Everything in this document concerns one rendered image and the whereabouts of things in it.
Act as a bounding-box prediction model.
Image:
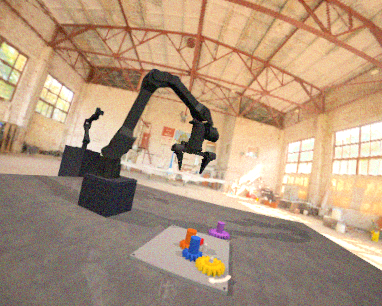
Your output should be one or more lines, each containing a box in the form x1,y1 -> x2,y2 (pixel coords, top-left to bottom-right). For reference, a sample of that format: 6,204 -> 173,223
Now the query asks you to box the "orange gear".
180,229 -> 197,249

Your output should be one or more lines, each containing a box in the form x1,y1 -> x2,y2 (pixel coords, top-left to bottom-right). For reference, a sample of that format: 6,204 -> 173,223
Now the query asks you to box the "purple gear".
208,221 -> 230,240

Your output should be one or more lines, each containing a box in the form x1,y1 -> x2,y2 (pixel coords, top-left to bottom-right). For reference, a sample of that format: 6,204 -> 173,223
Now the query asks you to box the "blue gear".
182,236 -> 203,262

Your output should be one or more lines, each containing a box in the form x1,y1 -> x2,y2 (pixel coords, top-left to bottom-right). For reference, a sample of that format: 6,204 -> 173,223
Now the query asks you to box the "yellow gear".
196,256 -> 225,277

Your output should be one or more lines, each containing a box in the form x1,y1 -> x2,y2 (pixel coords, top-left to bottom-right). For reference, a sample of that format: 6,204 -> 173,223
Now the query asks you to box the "white curved arrow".
209,275 -> 231,284

